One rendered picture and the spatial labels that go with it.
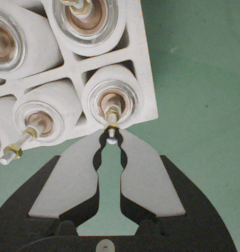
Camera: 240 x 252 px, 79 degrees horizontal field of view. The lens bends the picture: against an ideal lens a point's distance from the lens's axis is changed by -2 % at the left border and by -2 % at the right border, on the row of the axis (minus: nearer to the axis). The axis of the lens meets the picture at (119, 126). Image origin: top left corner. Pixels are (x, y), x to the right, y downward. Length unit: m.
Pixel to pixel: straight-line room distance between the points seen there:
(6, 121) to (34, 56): 0.14
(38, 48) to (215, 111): 0.54
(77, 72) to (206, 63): 0.38
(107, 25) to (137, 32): 0.09
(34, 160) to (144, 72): 0.55
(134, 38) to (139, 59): 0.03
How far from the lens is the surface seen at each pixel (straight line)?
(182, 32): 0.50
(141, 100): 0.22
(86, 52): 0.22
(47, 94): 0.25
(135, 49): 0.28
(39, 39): 0.25
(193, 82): 0.53
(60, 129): 0.25
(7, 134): 0.31
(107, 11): 0.21
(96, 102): 0.22
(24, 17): 0.25
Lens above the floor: 0.46
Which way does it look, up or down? 62 degrees down
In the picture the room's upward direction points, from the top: 177 degrees clockwise
